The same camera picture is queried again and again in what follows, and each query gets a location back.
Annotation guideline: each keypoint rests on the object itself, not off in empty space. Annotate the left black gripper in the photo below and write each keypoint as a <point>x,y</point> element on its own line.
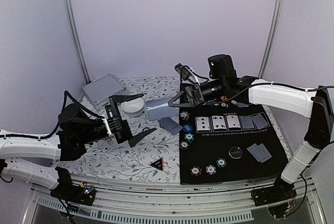
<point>121,128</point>

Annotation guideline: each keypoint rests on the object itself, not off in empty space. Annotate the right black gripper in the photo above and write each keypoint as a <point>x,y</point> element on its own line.
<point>192,92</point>

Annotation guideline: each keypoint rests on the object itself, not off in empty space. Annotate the dealt card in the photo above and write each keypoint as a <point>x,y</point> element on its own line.
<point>170,125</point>
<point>261,155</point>
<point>242,105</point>

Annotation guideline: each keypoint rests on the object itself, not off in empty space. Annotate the blue small blind button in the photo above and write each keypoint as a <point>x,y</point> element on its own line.
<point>187,128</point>

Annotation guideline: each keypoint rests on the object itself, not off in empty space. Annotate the three of spades card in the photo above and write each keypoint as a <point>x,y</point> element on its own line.
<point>202,124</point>

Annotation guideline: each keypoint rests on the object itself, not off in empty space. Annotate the green 50 chip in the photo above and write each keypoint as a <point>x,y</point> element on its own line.
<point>221,163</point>
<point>189,137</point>

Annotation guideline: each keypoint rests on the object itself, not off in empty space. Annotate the four of clubs card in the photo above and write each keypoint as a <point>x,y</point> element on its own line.
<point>218,123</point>

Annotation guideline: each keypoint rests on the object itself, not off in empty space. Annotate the triangular all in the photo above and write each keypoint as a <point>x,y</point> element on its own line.
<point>158,164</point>

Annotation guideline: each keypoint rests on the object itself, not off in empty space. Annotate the community card face down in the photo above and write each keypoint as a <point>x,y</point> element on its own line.
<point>260,121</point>
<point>247,122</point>

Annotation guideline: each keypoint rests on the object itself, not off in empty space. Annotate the clear round dealer button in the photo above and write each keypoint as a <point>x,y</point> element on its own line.
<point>235,152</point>

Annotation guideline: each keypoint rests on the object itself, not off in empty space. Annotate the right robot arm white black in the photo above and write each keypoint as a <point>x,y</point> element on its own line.
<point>311,103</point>

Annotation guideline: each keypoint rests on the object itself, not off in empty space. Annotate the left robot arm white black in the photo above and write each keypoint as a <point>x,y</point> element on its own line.
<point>77,126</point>

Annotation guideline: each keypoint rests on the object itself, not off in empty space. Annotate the white bowl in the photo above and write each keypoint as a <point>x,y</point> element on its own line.
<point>133,108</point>

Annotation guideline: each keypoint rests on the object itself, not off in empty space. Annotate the grey box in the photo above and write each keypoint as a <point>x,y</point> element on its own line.
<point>99,90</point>

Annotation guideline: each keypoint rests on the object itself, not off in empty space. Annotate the black poker mat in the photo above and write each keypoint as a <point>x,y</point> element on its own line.
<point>229,144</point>

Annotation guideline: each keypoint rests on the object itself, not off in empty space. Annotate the front aluminium rail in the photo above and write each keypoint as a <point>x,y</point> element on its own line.
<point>120,201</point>

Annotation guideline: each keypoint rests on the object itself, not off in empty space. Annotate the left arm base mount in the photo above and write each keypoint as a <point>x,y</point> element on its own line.
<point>83,193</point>

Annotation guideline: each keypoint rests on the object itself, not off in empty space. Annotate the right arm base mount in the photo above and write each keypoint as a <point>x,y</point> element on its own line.
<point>280,191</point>

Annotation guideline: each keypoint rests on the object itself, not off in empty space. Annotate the left aluminium frame post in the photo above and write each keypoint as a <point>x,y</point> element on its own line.
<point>76,40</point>

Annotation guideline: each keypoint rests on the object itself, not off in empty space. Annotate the aluminium frame post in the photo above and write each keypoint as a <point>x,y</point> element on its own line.
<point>76,40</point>
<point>271,37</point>

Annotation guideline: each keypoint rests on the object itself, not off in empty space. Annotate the right aluminium frame post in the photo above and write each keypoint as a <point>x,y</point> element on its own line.
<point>271,37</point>

